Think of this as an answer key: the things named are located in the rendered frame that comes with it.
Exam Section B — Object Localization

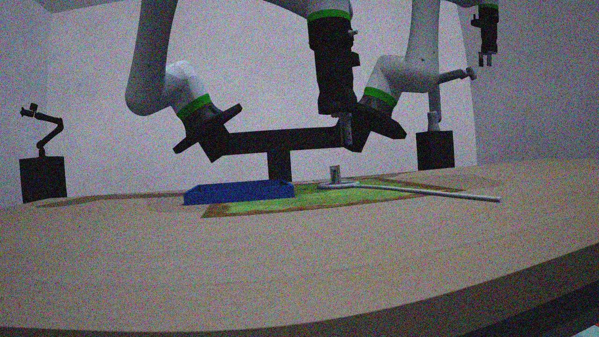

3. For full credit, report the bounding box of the blue tray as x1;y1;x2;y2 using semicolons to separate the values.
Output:
183;179;294;205

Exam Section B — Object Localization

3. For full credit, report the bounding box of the white ring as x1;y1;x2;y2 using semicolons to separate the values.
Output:
317;181;360;190

